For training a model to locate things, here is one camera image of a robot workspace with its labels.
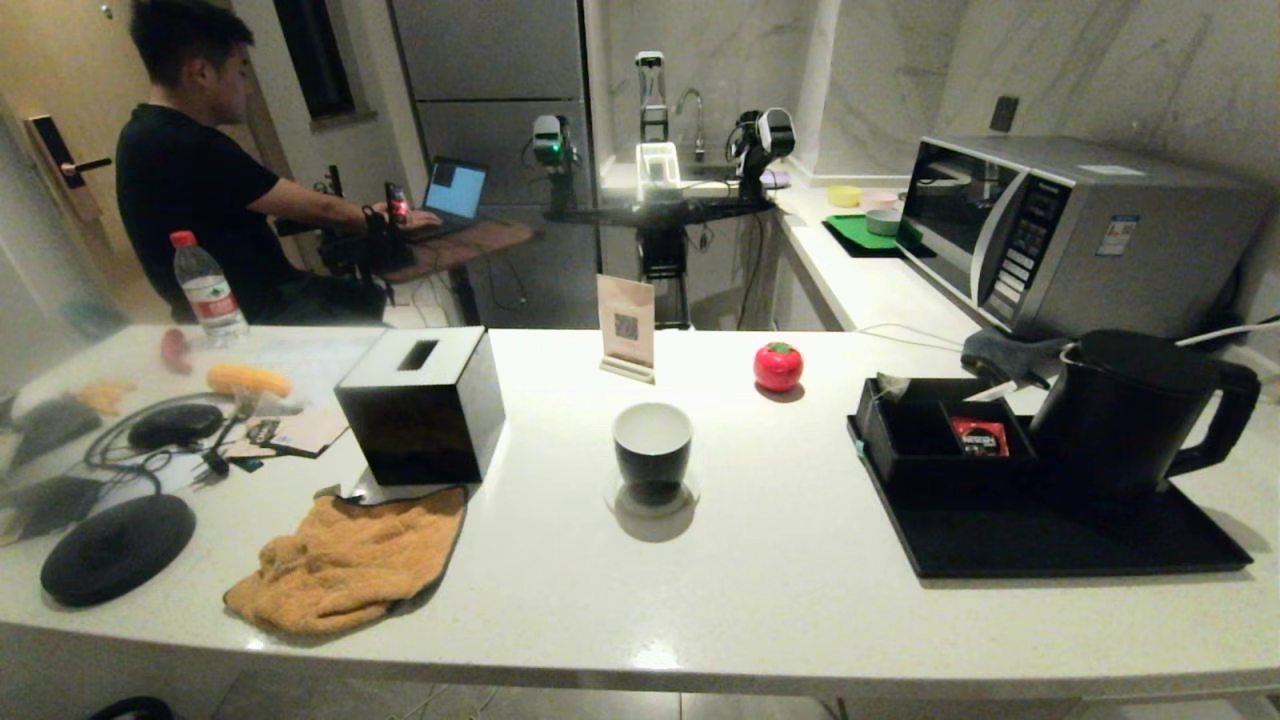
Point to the black electric kettle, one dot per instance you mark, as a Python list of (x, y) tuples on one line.
[(1110, 420)]

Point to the silver microwave oven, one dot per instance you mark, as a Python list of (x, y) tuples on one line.
[(1100, 230)]

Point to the grey refrigerator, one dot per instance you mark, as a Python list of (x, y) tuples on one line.
[(490, 60)]

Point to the dark flat device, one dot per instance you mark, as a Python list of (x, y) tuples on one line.
[(45, 505)]

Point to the dark grey cloth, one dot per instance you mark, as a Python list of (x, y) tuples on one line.
[(1000, 352)]

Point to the black computer mouse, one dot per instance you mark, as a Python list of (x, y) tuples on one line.
[(175, 425)]

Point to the orange fluffy towel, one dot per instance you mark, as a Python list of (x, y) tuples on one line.
[(340, 560)]

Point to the clear plastic wrapper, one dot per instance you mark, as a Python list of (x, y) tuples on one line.
[(270, 403)]

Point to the orange hand shaped toy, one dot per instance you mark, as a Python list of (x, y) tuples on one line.
[(102, 397)]

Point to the red coffee sachet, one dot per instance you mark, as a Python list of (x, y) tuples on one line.
[(980, 438)]

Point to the green tray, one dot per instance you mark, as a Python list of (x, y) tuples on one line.
[(850, 245)]

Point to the black mug white inside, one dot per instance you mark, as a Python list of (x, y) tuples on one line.
[(652, 465)]

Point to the grey device green light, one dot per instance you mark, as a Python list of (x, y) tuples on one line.
[(548, 142)]

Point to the large black tray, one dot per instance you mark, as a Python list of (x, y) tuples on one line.
[(1050, 540)]

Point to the black compartment box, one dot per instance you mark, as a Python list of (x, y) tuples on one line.
[(900, 470)]

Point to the tall clear blender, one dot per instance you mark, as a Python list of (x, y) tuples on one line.
[(651, 90)]

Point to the green mat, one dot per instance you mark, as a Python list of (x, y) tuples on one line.
[(862, 232)]

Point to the grey green bowl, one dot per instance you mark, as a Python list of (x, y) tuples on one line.
[(884, 222)]

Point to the round black kettle base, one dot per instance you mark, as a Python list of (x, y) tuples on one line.
[(115, 550)]

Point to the dark wall socket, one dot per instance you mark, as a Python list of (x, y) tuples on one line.
[(1004, 113)]

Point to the pink bowl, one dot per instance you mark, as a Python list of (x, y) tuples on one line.
[(880, 199)]

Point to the black teleoperation rig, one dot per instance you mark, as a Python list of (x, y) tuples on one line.
[(365, 252)]

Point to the small teal card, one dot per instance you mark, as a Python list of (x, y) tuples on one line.
[(247, 464)]

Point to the clear water bottle red cap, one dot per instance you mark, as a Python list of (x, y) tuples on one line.
[(208, 295)]

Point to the open black laptop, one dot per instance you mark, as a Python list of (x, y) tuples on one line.
[(455, 190)]

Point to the beige QR code sign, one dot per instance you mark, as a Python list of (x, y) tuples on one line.
[(626, 320)]

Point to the black power plug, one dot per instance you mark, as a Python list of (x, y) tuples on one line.
[(212, 462)]

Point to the dark grey blurry object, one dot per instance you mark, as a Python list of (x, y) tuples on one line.
[(50, 428)]

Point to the brown wooden desk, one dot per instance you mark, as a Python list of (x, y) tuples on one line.
[(470, 245)]

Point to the black white camera device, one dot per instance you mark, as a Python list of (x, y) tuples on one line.
[(772, 135)]

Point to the purple plate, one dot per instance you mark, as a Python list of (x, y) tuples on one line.
[(776, 180)]

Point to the man in black shirt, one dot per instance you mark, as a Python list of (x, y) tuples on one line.
[(180, 190)]

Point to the yellow corn cob toy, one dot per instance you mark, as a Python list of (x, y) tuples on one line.
[(248, 380)]

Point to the phone with red screen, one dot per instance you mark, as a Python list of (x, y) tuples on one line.
[(398, 205)]

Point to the chrome sink faucet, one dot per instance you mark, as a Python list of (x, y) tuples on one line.
[(694, 110)]

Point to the brown paper packet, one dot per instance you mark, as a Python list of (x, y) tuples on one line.
[(300, 432)]

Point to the yellow bowl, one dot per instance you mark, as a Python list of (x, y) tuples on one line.
[(845, 196)]

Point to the red tomato toy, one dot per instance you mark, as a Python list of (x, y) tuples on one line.
[(778, 368)]

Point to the red chili pepper toy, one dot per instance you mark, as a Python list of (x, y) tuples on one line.
[(175, 350)]

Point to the dark window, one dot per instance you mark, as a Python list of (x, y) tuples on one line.
[(315, 55)]

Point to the black tissue box white lid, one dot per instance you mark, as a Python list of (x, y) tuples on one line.
[(420, 430)]

